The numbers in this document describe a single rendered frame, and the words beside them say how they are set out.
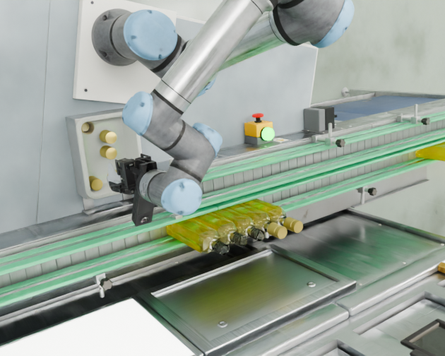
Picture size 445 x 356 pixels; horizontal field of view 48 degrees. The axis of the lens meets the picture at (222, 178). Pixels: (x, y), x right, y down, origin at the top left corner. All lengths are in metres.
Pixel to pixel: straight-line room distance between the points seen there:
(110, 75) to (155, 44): 0.24
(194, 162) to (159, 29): 0.38
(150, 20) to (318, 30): 0.41
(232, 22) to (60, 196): 0.74
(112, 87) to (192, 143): 0.49
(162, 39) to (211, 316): 0.67
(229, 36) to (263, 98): 0.81
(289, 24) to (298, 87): 0.81
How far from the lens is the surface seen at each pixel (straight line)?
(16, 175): 1.42
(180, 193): 1.00
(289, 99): 1.84
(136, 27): 1.24
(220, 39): 0.97
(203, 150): 1.03
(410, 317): 1.33
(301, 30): 1.08
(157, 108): 0.97
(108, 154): 1.42
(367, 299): 1.31
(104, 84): 1.44
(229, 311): 1.26
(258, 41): 1.15
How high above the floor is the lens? 2.11
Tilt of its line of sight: 53 degrees down
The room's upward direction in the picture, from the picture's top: 108 degrees clockwise
